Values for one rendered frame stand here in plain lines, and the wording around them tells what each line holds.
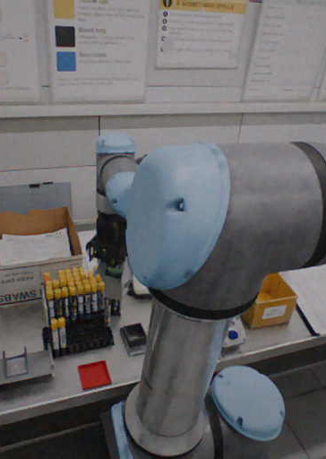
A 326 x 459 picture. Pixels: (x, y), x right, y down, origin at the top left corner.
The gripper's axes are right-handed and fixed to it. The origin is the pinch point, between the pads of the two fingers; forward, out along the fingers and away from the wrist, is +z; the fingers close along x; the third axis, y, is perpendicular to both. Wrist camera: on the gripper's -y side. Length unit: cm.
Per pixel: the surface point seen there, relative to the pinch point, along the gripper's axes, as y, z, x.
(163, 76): -59, -35, -10
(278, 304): -20.4, 11.9, 39.5
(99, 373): 11.8, 19.9, 1.0
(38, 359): 16.1, 16.1, -12.4
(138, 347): 1.9, 18.7, 7.1
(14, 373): 21.8, 15.3, -14.9
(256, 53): -77, -43, 17
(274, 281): -33, 13, 38
